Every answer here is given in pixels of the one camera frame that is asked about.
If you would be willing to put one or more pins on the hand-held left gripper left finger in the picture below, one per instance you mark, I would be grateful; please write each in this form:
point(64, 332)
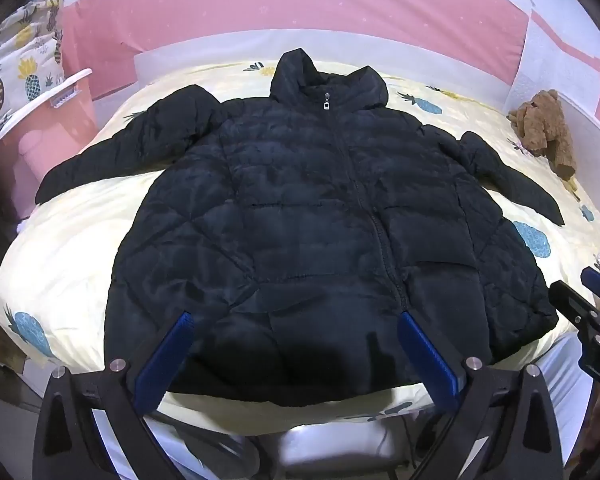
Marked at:
point(164, 360)

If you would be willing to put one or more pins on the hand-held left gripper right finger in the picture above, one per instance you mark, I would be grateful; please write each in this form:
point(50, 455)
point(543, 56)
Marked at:
point(430, 362)

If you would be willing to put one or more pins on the black puffer jacket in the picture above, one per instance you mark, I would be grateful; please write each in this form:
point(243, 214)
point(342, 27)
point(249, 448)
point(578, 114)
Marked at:
point(305, 210)

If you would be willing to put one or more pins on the bed with pineapple print sheet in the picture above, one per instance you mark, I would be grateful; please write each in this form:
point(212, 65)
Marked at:
point(70, 240)

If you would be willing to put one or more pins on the brown teddy bear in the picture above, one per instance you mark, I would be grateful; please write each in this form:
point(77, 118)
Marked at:
point(542, 120)

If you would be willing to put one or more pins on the pineapple print fabric bag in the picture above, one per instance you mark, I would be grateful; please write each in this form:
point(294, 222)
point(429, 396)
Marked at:
point(15, 75)

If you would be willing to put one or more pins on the pink padded headboard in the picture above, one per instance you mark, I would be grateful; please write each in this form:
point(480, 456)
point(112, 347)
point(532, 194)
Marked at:
point(230, 5)

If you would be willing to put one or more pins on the white rail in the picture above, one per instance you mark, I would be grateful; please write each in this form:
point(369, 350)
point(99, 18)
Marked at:
point(45, 102)

